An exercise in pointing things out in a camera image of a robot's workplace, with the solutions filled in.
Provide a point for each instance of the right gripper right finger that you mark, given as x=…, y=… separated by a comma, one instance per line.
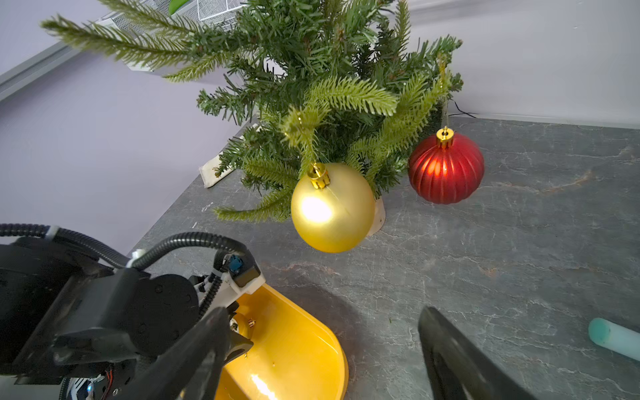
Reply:
x=456, y=368

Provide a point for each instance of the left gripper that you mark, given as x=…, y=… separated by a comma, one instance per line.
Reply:
x=235, y=344

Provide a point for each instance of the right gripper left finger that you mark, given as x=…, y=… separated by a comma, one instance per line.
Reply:
x=192, y=367

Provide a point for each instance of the yellow plastic tray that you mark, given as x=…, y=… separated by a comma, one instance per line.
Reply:
x=294, y=355

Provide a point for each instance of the gold ornament ball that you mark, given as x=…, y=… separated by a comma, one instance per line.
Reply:
x=332, y=207

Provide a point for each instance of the red ribbed ornament ball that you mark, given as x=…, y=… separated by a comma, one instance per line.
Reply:
x=446, y=168

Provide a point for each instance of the small green christmas tree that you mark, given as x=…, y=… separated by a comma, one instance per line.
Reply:
x=310, y=82

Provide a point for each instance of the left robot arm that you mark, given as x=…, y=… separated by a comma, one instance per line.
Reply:
x=72, y=307

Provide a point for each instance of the white green gardening glove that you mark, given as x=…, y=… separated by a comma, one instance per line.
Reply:
x=209, y=172

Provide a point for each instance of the small white mesh basket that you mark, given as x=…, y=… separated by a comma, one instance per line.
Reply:
x=209, y=12

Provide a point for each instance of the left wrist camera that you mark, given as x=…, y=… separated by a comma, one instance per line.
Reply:
x=232, y=276

